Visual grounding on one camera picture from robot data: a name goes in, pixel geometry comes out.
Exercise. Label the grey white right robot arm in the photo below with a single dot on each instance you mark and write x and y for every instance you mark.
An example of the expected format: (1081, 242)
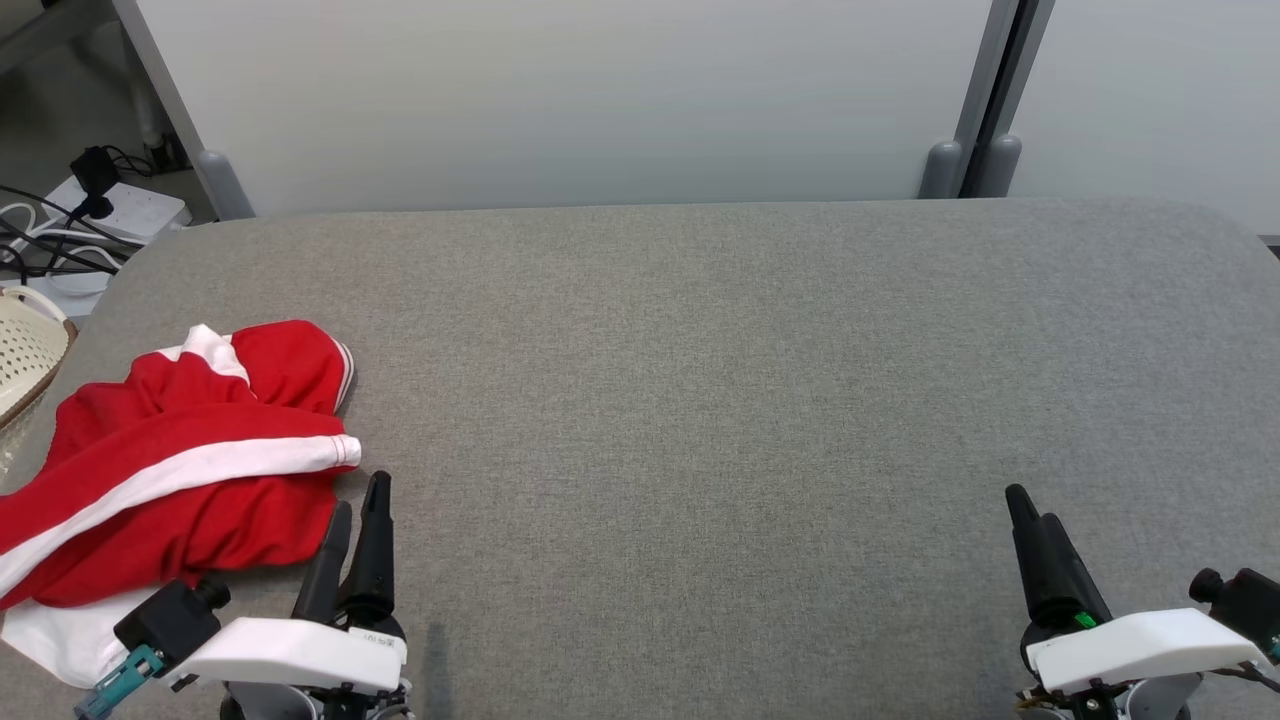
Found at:
(1160, 700)

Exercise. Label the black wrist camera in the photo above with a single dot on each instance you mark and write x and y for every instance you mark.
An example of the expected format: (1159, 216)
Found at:
(170, 620)
(1245, 600)

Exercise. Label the white power strip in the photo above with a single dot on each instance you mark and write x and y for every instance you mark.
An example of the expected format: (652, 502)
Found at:
(135, 210)

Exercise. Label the slanted grey partition post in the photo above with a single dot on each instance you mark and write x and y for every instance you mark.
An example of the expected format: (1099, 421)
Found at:
(175, 110)

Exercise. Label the cream plastic laundry basket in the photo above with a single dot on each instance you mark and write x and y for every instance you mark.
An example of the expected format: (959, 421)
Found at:
(25, 350)

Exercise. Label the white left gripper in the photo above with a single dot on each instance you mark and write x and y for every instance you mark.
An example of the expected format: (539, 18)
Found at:
(300, 655)

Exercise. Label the teal left camera connector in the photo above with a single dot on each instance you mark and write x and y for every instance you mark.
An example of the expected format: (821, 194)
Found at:
(118, 685)

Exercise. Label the red white basketball jersey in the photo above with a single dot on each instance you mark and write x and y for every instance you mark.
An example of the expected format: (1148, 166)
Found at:
(290, 365)

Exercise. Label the red shorts with white stripe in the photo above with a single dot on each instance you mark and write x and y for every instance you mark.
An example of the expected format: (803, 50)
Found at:
(200, 500)

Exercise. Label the black plug adapter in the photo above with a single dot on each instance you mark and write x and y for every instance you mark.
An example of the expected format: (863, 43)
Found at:
(95, 175)

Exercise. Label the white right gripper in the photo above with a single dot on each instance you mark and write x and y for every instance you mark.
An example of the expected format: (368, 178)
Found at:
(1140, 645)

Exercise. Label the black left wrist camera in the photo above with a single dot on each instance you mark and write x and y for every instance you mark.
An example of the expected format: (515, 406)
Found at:
(170, 620)

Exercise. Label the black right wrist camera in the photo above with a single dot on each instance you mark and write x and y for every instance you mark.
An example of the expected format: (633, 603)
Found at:
(1245, 600)

